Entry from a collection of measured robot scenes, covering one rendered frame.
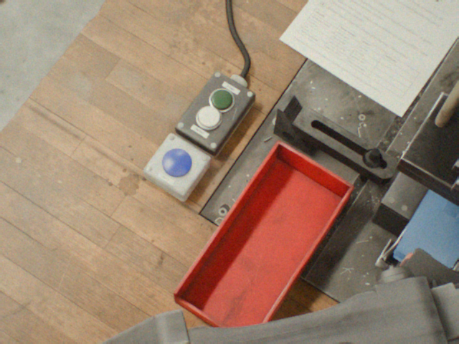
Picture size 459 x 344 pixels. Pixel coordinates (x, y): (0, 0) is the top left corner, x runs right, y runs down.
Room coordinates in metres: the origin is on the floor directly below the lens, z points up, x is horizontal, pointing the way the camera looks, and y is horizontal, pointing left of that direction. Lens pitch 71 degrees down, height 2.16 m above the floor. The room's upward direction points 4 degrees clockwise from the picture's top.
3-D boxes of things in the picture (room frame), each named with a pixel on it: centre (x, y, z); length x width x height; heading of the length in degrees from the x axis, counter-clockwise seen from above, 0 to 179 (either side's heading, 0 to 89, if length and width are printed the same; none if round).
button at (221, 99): (0.54, 0.02, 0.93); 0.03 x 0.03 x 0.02
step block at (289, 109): (0.50, -0.09, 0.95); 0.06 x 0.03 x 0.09; 60
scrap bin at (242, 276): (0.34, -0.05, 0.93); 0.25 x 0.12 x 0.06; 150
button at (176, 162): (0.44, 0.07, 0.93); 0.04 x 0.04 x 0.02
